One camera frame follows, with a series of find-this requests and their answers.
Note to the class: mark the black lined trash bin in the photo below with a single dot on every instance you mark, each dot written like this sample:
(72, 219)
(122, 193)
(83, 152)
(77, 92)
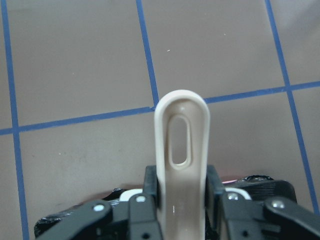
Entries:
(111, 218)

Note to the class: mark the beige plastic dustpan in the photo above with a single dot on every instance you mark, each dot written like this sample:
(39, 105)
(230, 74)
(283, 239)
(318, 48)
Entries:
(181, 185)

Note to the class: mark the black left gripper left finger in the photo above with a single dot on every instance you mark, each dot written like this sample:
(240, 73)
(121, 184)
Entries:
(109, 218)

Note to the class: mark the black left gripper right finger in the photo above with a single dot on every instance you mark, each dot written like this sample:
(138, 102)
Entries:
(250, 215)

